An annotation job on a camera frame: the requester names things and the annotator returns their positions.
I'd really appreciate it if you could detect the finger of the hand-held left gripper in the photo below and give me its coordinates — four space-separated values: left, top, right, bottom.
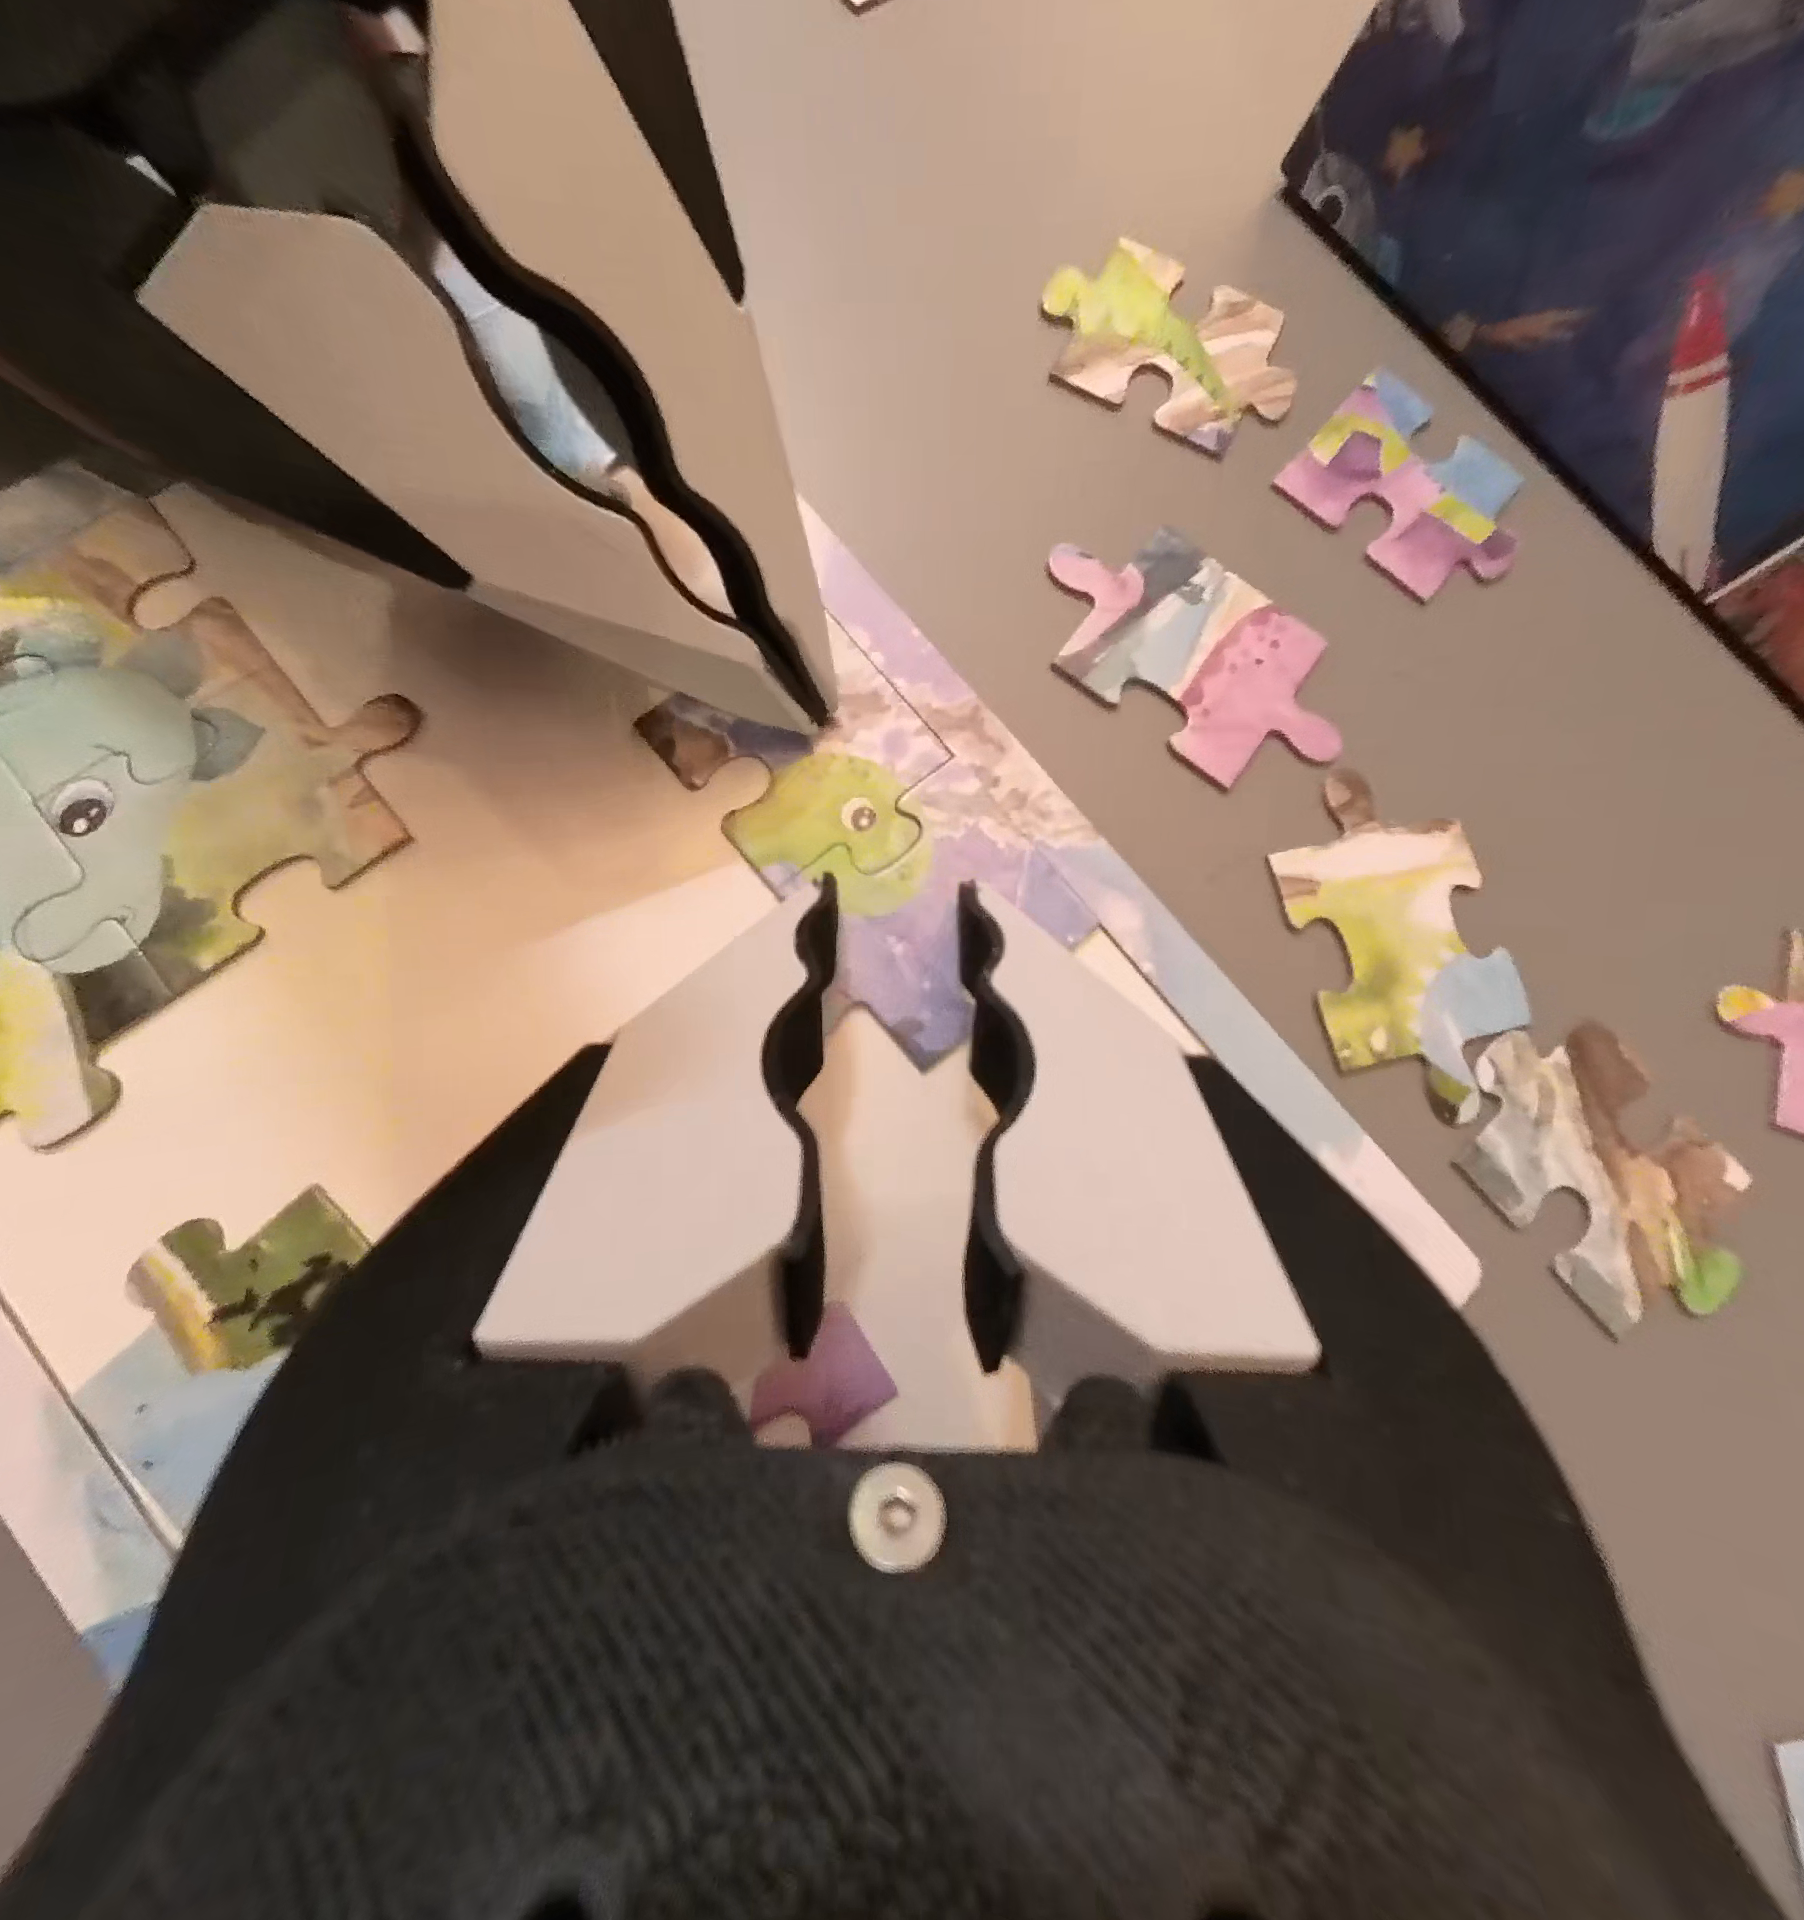
138 204 831 736
420 0 840 726

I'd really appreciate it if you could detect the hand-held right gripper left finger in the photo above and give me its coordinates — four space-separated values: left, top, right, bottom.
471 873 840 1370

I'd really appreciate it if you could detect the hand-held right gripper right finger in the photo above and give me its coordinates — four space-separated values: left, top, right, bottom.
957 884 1328 1447

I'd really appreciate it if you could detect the white jigsaw puzzle board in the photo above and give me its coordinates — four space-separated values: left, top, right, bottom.
0 451 1486 1706

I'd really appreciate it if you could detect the lavender green patch puzzle piece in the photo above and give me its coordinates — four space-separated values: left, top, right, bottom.
761 781 1107 1073

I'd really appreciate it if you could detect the green dinosaur head puzzle piece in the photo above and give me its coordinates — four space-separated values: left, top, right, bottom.
636 690 948 919

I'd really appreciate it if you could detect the green tail brown puzzle piece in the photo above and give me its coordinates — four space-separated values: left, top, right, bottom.
1042 237 1301 459

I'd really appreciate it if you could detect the pink blue striped puzzle piece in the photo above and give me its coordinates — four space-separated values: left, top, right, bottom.
1051 526 1346 794

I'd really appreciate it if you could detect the green blue white puzzle piece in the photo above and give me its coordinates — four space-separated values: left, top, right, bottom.
1267 770 1532 1131

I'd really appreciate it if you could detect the blue triceratops puzzle piece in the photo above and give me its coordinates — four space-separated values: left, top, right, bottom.
76 1182 381 1519

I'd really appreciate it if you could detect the grey brown puzzle piece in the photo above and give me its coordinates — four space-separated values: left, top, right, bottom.
1455 1021 1753 1338

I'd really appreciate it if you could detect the blue purple yellow puzzle piece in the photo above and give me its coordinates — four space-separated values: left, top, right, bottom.
1274 371 1526 606

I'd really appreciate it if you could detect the space ocean print puzzle box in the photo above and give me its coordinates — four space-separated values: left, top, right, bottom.
1283 0 1804 781

